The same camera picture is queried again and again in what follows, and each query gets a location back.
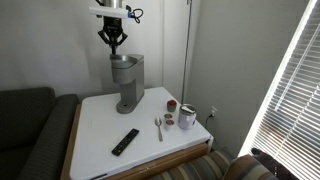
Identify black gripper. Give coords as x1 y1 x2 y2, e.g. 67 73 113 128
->
97 17 129 55

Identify grey coffee machine lid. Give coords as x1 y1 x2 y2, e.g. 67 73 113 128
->
109 53 138 70

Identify grey pod coffee machine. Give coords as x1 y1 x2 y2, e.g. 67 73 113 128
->
110 53 146 115

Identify small white coffee pod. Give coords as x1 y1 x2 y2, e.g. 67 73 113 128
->
165 119 176 132

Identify thin metal lamp pole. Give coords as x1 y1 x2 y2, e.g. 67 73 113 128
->
180 0 194 104

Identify brown cup with red top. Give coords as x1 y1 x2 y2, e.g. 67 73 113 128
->
166 99 178 113

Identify metal spoon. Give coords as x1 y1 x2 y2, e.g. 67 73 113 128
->
154 116 164 142

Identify black remote control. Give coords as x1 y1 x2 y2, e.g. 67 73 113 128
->
111 128 140 157

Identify white lidded mug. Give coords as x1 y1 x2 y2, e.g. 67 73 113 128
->
177 103 198 131

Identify dark grey sofa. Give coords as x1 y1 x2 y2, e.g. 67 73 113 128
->
0 87 80 180

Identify striped sofa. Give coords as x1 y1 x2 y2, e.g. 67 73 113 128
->
146 148 254 180

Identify striped sofa cushion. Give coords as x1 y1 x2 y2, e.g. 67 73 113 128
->
221 153 279 180

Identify white window blinds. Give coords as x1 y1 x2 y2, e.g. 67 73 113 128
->
238 0 320 180

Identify dark brown pillow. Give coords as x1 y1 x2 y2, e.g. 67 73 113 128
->
250 147 301 180

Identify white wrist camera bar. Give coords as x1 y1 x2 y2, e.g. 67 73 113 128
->
88 5 131 20

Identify black looped gripper cable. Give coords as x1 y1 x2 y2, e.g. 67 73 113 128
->
128 8 145 25

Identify white wall power outlet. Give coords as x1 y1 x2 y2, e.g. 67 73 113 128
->
209 105 219 119

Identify black power cable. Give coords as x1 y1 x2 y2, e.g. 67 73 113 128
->
204 113 215 130

